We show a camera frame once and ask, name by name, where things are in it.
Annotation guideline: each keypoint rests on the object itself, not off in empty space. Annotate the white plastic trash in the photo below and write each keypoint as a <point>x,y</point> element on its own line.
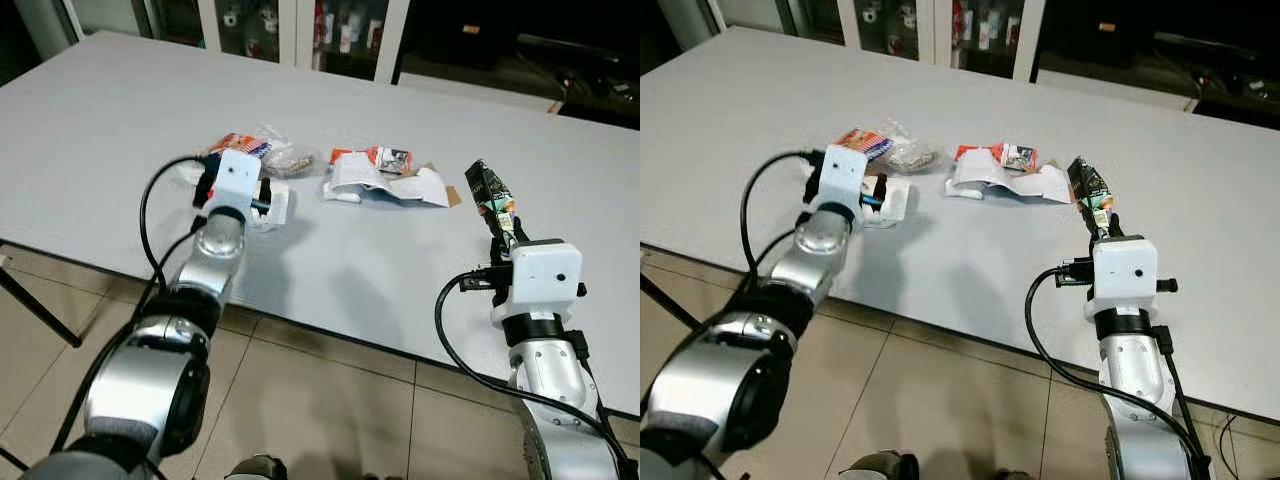
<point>898,200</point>
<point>280,205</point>

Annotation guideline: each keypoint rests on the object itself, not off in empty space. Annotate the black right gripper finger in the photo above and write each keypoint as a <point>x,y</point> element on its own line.
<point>497,228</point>
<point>1111,223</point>
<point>1096,220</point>
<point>514,232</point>

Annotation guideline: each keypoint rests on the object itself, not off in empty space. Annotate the dark cluttered workbench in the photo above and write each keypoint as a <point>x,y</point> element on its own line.
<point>520,50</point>

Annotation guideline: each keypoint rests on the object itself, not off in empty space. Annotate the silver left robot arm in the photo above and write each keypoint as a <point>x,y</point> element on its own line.
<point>740,380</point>
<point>140,390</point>

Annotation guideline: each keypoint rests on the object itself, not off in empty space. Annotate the white glass door cabinet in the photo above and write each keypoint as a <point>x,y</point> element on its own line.
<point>300,30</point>
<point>940,25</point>

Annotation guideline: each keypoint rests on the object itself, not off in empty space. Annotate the dark snack wrapper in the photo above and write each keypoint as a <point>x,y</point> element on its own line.
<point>488,185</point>
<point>1088,180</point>

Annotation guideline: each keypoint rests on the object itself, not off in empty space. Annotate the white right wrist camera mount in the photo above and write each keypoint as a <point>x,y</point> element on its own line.
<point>540,285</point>
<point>1125,275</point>

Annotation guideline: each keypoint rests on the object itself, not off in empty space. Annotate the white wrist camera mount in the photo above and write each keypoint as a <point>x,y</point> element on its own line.
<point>840,180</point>
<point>540,285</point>
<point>1125,275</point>
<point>235,185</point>

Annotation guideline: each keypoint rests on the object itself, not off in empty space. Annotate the white paper sheet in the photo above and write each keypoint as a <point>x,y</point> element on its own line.
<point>380,185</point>
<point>1010,182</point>

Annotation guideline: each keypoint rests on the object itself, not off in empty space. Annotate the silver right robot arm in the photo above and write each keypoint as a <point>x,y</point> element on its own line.
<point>1135,370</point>
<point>550,380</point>

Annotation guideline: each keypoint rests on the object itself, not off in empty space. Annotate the red orange snack packet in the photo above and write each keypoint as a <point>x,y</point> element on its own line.
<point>868,142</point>
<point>240,143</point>

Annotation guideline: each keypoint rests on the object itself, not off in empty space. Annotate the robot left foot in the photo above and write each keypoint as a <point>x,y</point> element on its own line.
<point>258,468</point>
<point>880,466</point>

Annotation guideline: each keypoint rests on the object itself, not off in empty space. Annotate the red white packet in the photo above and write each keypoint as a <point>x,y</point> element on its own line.
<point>1015,155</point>
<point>385,158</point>

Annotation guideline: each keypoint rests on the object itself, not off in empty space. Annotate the black table leg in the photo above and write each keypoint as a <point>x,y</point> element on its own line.
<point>40,310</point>
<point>665,298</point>

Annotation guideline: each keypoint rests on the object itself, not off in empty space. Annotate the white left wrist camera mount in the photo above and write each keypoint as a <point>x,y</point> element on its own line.
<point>235,185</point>
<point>840,180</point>

